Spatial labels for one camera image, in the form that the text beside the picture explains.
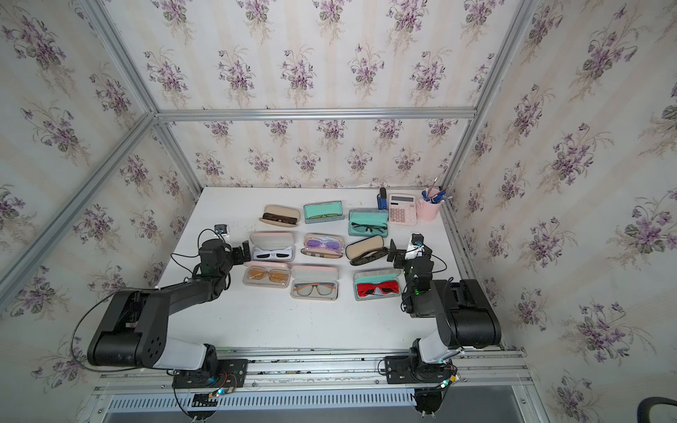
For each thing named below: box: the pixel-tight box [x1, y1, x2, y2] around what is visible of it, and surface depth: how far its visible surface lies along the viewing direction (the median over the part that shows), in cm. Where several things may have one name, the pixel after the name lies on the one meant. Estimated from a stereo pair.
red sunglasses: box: [357, 280, 400, 297], surface depth 90 cm
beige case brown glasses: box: [259, 204, 301, 228], surface depth 110 cm
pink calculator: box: [387, 192, 417, 226], surface depth 113 cm
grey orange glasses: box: [293, 282, 336, 297], surface depth 92 cm
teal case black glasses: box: [348, 207, 389, 238], surface depth 108 cm
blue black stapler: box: [376, 186, 388, 210], surface depth 116 cm
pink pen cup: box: [416, 197, 445, 223], surface depth 108 cm
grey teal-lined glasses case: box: [303, 200, 345, 224], surface depth 113 cm
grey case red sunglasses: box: [352, 267, 402, 302], surface depth 90 cm
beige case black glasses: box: [345, 235, 389, 266], surface depth 99 cm
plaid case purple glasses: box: [300, 232, 345, 259], surface depth 100 cm
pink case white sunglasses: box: [249, 230, 296, 263], surface depth 100 cm
